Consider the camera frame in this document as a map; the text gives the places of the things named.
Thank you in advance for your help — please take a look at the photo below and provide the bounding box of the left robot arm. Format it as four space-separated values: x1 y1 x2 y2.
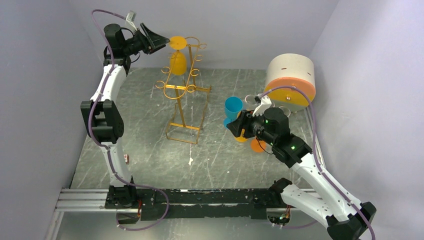
80 23 170 209

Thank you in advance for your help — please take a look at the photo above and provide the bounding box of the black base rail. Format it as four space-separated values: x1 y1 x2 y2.
104 188 287 221

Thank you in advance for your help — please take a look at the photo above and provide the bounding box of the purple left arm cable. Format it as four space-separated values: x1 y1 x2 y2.
87 9 170 232

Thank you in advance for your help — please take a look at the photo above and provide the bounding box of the orange wine glass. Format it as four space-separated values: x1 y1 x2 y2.
250 138 267 153

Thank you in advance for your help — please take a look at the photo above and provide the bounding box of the clear wine glass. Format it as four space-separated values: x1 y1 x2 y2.
279 106 291 117
243 94 260 110

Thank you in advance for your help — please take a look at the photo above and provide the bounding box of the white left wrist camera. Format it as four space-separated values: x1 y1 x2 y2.
125 10 138 34

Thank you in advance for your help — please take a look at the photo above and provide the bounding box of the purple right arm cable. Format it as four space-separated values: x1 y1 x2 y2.
261 85 377 240

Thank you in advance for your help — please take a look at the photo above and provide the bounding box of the gold wire glass rack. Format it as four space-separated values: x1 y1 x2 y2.
155 36 212 144

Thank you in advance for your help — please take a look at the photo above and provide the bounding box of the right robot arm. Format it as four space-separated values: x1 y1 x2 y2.
226 107 377 240

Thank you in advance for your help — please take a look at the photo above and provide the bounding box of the small red white box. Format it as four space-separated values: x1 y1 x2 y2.
124 154 130 165

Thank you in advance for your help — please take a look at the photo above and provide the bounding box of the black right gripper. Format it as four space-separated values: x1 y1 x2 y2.
226 108 277 146

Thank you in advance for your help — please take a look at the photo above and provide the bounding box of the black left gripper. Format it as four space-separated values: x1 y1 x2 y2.
124 23 172 56

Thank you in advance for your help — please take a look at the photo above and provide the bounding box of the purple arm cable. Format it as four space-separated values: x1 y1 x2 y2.
261 85 377 240
87 9 170 232

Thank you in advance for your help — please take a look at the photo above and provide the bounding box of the blue wine glass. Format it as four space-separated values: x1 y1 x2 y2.
223 96 243 128

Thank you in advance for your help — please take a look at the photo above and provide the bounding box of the round beige drawer cabinet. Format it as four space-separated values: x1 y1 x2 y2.
264 53 316 112

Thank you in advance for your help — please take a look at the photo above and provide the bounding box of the yellow wine glass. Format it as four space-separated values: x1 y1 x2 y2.
169 36 188 76
234 129 248 143

